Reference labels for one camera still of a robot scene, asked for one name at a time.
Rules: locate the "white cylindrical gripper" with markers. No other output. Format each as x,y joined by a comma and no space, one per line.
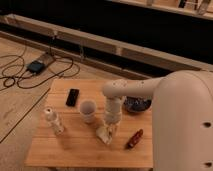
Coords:
113,111

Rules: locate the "white sponge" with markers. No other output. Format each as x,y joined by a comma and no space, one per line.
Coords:
106,132

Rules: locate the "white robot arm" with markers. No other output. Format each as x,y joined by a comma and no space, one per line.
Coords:
182,117

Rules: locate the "white paper cup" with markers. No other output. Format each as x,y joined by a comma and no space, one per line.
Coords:
87,109

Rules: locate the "dark patterned bowl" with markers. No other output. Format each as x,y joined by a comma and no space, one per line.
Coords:
135,105

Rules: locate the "red snack packet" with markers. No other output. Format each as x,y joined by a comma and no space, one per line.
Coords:
134,139

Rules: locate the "black smartphone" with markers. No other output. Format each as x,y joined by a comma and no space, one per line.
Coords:
72,97

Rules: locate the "wooden table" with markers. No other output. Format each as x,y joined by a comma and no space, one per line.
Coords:
78,146

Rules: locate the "black power adapter box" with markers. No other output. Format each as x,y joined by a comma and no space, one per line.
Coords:
35,67

